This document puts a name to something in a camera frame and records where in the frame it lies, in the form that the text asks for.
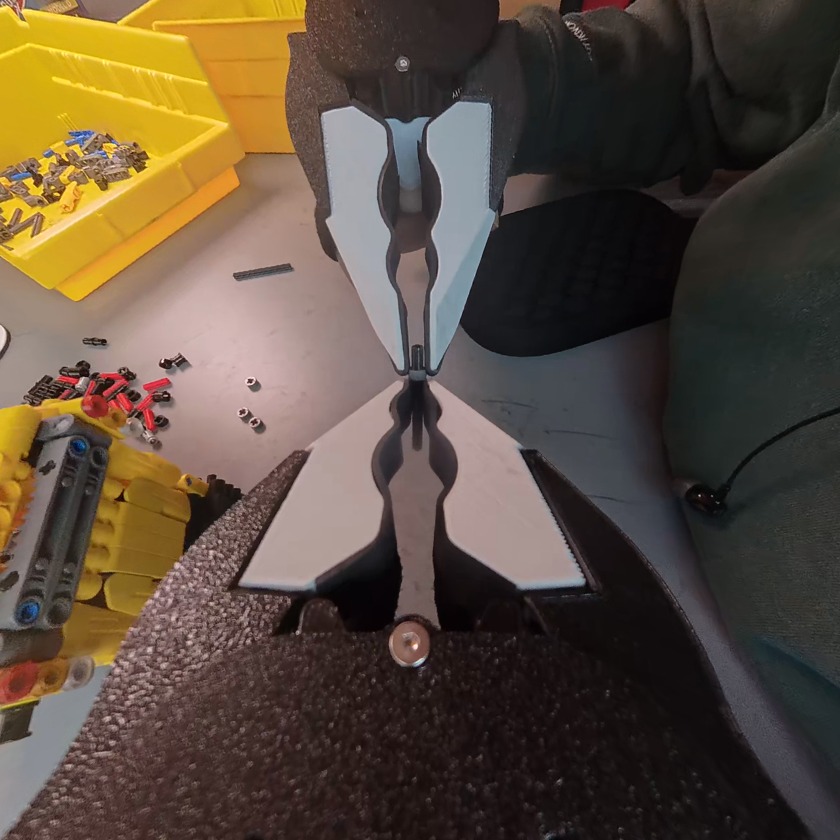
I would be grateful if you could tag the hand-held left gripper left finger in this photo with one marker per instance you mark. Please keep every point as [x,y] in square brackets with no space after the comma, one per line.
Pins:
[315,518]

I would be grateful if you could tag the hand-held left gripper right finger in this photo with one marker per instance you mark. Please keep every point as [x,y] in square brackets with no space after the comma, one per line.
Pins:
[512,518]

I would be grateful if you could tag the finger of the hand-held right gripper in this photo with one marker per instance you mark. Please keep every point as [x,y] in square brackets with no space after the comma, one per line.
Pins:
[466,197]
[354,197]

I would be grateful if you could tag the black lego axle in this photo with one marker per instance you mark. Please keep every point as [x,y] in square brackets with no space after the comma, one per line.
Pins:
[418,407]
[262,272]

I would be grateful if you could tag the yellow lego model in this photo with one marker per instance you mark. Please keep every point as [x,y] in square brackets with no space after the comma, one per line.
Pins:
[131,525]

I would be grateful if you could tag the person's right forearm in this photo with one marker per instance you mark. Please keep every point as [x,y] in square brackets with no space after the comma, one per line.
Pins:
[656,85]

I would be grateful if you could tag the small black red lego pieces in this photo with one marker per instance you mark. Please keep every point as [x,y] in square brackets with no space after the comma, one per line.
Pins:
[111,387]

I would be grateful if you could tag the pile of mixed lego pieces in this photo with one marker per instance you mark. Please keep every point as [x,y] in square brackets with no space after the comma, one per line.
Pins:
[65,177]

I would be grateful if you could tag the person's right hand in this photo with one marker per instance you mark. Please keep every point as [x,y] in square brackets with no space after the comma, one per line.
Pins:
[412,235]

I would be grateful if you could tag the dark rounded object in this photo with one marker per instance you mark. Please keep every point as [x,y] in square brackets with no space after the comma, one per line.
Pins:
[577,275]

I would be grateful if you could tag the wooden book stand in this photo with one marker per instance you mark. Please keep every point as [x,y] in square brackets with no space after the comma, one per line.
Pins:
[3,341]

